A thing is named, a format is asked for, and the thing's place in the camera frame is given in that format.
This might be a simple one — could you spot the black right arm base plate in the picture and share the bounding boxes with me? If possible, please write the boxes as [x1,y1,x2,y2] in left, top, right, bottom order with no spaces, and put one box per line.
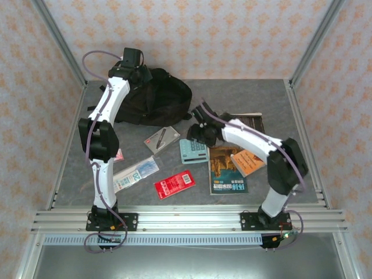
[240,211,292,232]

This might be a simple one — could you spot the black paperback book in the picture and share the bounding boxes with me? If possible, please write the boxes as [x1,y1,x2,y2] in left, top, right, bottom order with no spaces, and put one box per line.
[225,112,266,134]

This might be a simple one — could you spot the aluminium mounting rail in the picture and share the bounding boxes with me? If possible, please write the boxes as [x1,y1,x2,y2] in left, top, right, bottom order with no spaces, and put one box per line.
[30,205,349,233]

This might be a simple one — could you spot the aluminium frame post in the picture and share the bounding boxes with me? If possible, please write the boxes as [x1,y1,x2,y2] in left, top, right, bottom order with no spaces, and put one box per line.
[289,0,345,88]
[31,0,88,88]

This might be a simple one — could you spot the black controller bracket with lights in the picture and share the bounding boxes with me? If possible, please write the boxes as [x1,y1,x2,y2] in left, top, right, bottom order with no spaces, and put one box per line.
[260,231,299,252]

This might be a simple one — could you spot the grey metal lower shelf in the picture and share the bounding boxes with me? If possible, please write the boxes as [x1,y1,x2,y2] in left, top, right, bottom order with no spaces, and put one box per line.
[16,232,364,279]

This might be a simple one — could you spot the light blue calculator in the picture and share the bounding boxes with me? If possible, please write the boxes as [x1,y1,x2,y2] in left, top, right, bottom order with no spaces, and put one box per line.
[179,138,210,165]

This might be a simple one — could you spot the teal cave cover book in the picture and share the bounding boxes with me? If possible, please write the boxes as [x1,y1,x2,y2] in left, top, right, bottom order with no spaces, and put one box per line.
[209,145,249,196]

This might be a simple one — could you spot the slotted grey cable duct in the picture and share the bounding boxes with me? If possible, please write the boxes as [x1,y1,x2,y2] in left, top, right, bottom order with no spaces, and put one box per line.
[43,234,264,247]

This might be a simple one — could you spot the grey pen blister pack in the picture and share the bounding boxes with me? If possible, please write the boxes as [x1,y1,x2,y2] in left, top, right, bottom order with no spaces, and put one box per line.
[144,126,181,155]

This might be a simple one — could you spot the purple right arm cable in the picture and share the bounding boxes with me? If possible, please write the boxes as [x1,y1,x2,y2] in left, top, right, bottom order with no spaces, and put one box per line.
[199,97,306,251]

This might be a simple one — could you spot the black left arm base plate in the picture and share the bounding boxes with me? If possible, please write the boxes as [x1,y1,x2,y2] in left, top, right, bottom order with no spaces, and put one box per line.
[85,213,139,232]

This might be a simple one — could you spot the aluminium side rail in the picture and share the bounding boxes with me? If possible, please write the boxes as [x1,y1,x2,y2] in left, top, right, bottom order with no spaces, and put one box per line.
[286,80,332,210]
[46,85,87,210]

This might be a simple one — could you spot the black backpack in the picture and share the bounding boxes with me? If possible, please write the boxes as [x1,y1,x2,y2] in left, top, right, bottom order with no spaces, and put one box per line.
[87,67,193,127]

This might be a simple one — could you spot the red packet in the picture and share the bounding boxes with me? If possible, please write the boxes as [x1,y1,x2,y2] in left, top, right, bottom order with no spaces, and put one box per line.
[153,170,196,201]

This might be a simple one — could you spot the clear blue ruler set pack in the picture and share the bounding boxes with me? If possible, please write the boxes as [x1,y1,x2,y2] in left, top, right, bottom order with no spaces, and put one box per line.
[112,155,162,194]

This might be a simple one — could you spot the orange paperback book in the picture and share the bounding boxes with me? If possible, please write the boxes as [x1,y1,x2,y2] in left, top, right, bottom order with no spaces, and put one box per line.
[230,149,266,178]

